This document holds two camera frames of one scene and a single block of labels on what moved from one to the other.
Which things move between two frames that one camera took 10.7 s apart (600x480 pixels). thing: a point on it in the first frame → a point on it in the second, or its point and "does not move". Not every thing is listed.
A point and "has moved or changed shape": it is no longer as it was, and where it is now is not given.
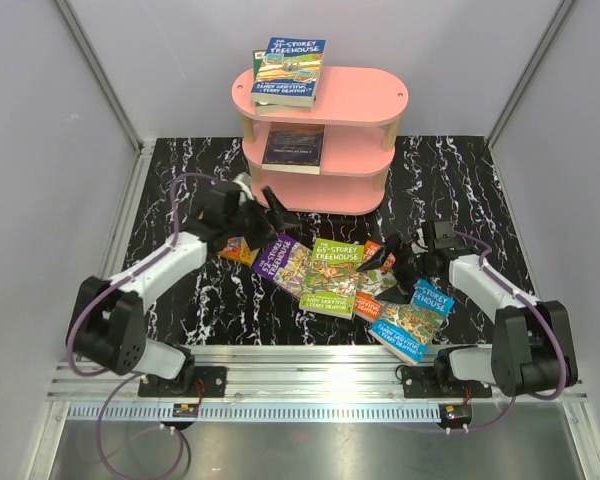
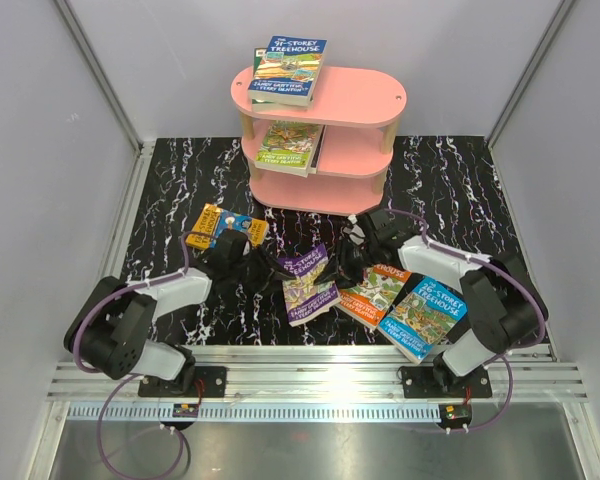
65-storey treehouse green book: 331,283 → 288,147
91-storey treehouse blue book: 289,71 does not move
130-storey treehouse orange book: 239,249 has moved or changed shape
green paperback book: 268,108 does not move
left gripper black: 264,231 → 270,271
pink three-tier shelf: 358,106 does not move
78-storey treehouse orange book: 374,282 does not move
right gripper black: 392,245 → 344,271
